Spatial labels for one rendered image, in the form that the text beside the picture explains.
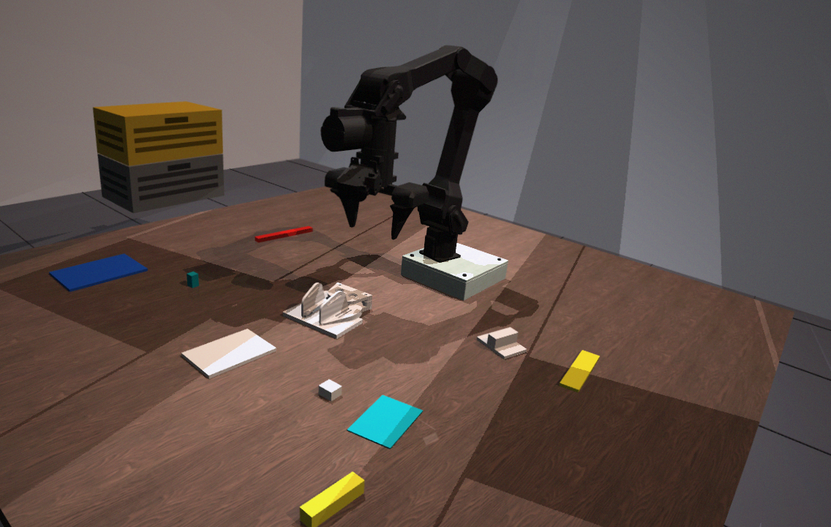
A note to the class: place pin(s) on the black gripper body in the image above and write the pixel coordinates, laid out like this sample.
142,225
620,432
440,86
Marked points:
407,195

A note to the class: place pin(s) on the red flat bar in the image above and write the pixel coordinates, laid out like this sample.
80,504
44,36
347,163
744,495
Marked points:
281,234

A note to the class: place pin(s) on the teal flat plate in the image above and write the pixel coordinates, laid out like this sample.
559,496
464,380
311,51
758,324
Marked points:
385,421

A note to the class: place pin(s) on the blue flat rectangular plate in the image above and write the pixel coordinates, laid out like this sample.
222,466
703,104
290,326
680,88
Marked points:
97,272

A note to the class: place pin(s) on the yellow flat bar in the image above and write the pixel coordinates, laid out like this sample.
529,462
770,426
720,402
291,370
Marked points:
579,371

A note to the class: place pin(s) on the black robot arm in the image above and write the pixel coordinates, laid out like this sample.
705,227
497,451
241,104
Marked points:
369,120

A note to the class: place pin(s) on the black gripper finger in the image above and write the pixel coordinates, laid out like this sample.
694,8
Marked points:
350,207
400,215

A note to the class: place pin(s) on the yellow rectangular bar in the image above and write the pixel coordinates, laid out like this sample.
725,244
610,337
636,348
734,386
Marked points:
331,500

